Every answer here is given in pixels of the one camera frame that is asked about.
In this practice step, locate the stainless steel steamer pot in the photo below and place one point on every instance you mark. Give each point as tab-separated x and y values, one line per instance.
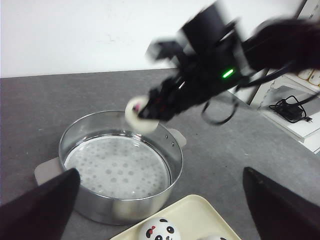
167	142

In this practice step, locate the panda bun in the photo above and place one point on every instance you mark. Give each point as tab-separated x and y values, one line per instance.
159	228
131	114
213	237

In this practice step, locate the white perforated steamer liner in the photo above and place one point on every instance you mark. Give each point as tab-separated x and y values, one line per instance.
119	167

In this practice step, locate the white power strip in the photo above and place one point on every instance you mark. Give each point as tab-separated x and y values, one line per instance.
310	75

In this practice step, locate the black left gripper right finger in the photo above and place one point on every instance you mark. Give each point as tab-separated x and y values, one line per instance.
279	213

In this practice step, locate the white box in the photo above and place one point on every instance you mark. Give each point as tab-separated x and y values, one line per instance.
293	104

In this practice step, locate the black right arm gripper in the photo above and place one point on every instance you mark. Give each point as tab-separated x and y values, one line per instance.
209	58

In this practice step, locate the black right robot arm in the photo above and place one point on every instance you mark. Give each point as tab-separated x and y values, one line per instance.
280	46

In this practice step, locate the cream rectangular plastic tray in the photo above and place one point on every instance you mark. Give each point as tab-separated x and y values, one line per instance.
194	216

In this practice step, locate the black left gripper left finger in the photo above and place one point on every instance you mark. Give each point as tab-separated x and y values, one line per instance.
42	213

